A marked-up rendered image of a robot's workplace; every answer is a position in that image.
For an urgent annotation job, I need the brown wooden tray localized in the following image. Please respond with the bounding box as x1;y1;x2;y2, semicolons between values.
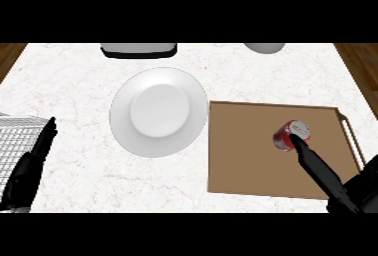
206;100;367;201

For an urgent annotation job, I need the grey rounded object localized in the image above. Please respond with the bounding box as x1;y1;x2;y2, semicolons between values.
242;42;286;55

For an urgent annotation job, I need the red can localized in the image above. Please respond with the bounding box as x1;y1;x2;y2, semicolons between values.
271;119;313;153

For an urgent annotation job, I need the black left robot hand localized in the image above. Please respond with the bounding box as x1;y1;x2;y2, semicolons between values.
0;116;59;212

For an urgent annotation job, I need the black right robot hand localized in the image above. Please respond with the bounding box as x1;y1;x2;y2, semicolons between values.
288;133;378;214

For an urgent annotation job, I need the grey and black appliance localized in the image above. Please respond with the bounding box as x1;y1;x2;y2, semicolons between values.
99;42;178;60

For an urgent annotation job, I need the white wire rack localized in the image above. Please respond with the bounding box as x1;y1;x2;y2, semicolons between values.
0;113;50;196

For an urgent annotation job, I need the white plate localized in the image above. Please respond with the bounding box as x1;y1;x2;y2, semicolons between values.
107;66;209;159

